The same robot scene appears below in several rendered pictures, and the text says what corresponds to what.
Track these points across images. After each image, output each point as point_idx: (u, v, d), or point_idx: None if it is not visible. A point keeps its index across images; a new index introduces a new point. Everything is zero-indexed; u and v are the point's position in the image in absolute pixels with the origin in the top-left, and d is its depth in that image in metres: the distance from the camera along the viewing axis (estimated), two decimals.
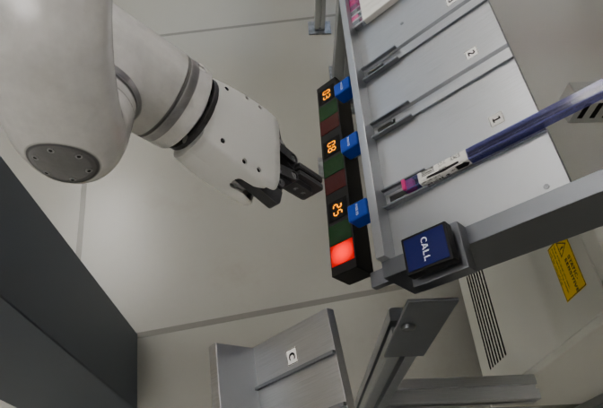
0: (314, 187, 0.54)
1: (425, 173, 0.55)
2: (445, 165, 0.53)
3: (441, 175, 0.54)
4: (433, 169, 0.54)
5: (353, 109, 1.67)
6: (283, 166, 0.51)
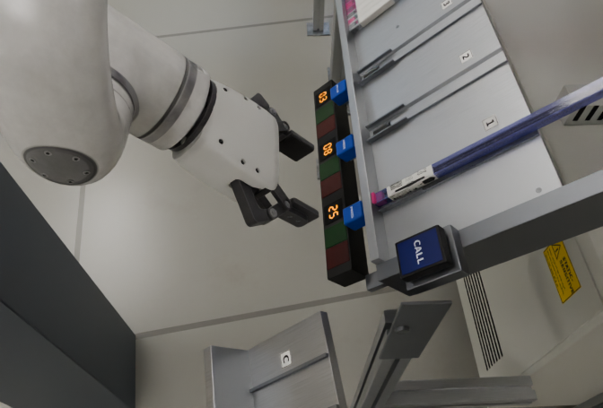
0: (310, 215, 0.51)
1: (394, 186, 0.57)
2: (412, 179, 0.55)
3: (408, 189, 0.56)
4: (401, 184, 0.56)
5: None
6: (280, 187, 0.49)
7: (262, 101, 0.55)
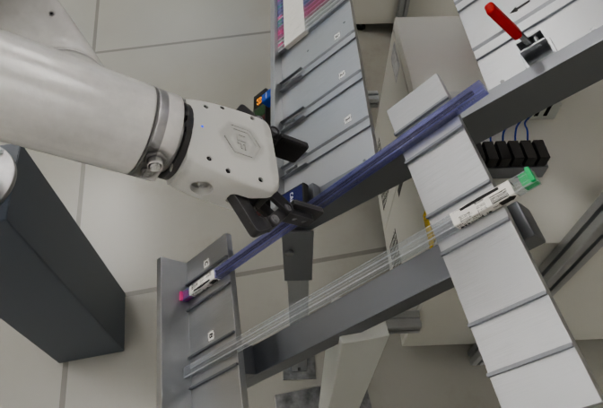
0: (290, 154, 0.58)
1: (193, 286, 0.71)
2: (203, 282, 0.70)
3: (202, 289, 0.70)
4: (196, 284, 0.71)
5: None
6: None
7: (255, 229, 0.47)
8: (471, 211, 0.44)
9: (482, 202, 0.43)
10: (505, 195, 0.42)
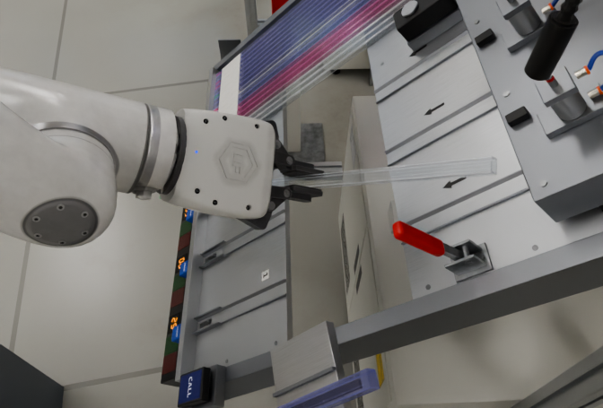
0: None
1: None
2: None
3: None
4: None
5: None
6: None
7: (257, 219, 0.52)
8: None
9: None
10: None
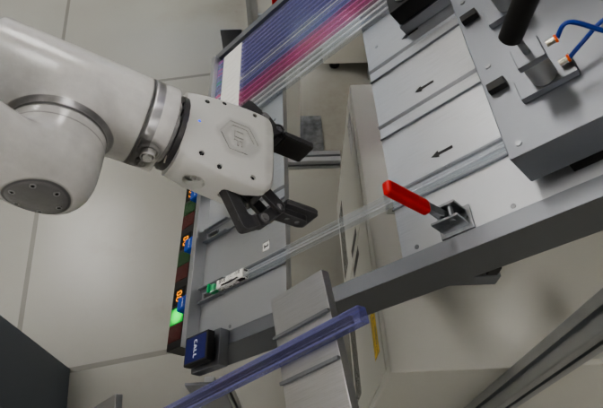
0: (295, 152, 0.58)
1: None
2: None
3: None
4: None
5: None
6: None
7: (244, 225, 0.48)
8: (233, 274, 0.73)
9: (228, 279, 0.74)
10: (220, 280, 0.75)
